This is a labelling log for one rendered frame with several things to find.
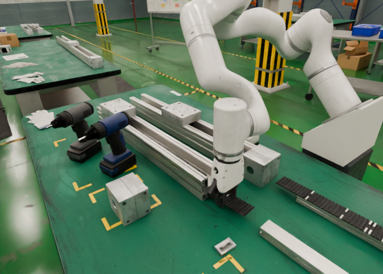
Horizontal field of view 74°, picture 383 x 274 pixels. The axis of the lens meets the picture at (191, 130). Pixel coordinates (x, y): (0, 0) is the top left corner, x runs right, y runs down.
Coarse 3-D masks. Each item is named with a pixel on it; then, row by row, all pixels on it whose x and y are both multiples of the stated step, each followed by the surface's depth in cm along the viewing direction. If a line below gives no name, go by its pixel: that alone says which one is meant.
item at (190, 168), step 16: (128, 128) 110; (144, 128) 114; (144, 144) 103; (160, 144) 103; (176, 144) 98; (160, 160) 95; (176, 160) 88; (192, 160) 92; (208, 160) 88; (176, 176) 90; (192, 176) 82; (208, 176) 86; (192, 192) 85
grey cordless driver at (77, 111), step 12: (72, 108) 97; (84, 108) 100; (60, 120) 92; (72, 120) 96; (84, 120) 103; (72, 144) 103; (84, 144) 103; (96, 144) 107; (72, 156) 102; (84, 156) 103
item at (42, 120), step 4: (36, 112) 144; (40, 112) 144; (44, 112) 144; (52, 112) 145; (28, 116) 139; (32, 116) 140; (36, 116) 140; (40, 116) 140; (44, 116) 140; (48, 116) 140; (52, 116) 141; (32, 120) 136; (36, 120) 136; (40, 120) 136; (44, 120) 136; (48, 120) 136; (36, 124) 132; (40, 124) 132; (44, 124) 132; (48, 124) 132; (40, 128) 129; (44, 128) 131
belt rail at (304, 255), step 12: (264, 228) 69; (276, 228) 68; (276, 240) 66; (288, 240) 65; (288, 252) 64; (300, 252) 62; (312, 252) 62; (300, 264) 62; (312, 264) 59; (324, 264) 59
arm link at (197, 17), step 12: (204, 0) 77; (216, 0) 78; (228, 0) 78; (240, 0) 78; (192, 12) 74; (204, 12) 75; (216, 12) 78; (228, 12) 79; (240, 12) 84; (192, 24) 73; (204, 24) 73; (192, 36) 73
